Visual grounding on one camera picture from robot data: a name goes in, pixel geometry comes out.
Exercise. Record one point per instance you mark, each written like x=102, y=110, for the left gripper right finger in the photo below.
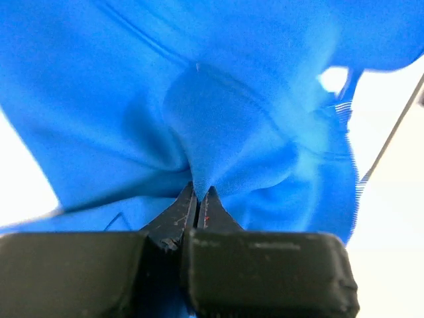
x=213, y=216

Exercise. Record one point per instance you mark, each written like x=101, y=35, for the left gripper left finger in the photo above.
x=167, y=230

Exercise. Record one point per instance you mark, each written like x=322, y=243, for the blue zip jacket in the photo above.
x=123, y=103

